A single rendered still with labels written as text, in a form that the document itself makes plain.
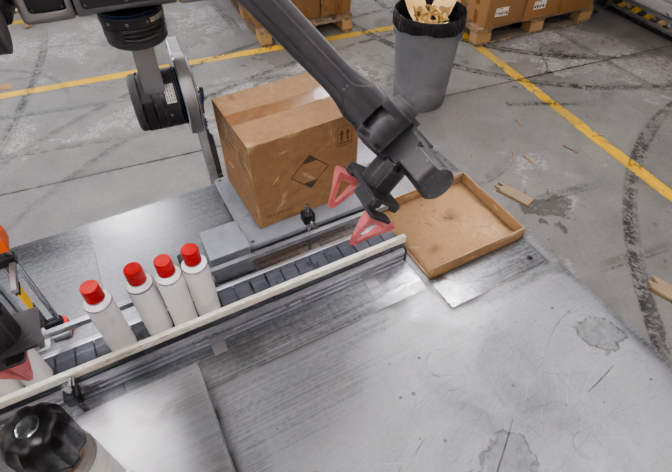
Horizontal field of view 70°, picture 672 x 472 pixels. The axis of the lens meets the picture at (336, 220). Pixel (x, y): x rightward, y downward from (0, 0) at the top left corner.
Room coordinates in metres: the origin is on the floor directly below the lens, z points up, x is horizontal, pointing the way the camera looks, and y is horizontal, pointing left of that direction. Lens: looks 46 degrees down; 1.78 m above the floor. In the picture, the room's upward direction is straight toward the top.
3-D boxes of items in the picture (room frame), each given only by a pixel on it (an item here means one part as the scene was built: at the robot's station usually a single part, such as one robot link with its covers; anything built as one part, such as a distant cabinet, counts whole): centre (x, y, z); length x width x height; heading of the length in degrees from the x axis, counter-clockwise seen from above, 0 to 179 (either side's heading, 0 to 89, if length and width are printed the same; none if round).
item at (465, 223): (0.90, -0.30, 0.85); 0.30 x 0.26 x 0.04; 118
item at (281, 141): (1.05, 0.13, 0.99); 0.30 x 0.24 x 0.27; 120
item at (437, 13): (2.97, -0.60, 0.50); 0.42 x 0.41 x 0.28; 111
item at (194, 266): (0.60, 0.28, 0.98); 0.05 x 0.05 x 0.20
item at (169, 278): (0.57, 0.33, 0.98); 0.05 x 0.05 x 0.20
